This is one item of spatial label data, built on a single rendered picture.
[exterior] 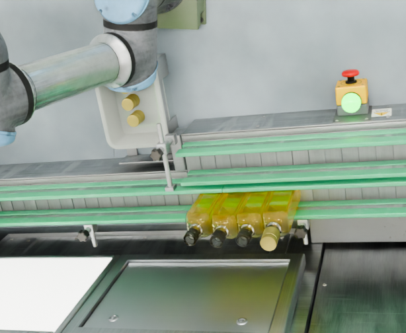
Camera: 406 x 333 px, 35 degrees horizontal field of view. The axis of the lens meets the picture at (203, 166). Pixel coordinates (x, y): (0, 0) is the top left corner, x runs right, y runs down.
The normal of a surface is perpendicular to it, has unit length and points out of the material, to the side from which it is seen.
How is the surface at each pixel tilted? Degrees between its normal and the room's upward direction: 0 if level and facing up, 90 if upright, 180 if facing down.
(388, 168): 90
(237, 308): 90
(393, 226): 0
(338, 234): 0
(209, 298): 90
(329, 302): 90
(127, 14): 6
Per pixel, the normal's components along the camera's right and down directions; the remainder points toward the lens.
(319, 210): -0.16, -0.93
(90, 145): -0.27, 0.37
